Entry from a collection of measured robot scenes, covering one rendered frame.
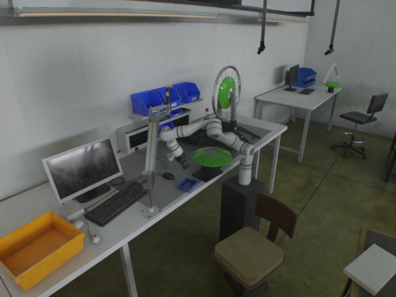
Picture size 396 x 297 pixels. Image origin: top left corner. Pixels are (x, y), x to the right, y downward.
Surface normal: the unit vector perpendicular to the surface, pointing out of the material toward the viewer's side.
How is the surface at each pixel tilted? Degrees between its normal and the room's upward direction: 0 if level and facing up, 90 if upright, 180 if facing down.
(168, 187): 0
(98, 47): 90
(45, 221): 86
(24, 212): 0
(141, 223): 0
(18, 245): 86
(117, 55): 90
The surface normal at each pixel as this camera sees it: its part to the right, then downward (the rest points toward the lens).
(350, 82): -0.63, 0.33
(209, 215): 0.00, -0.90
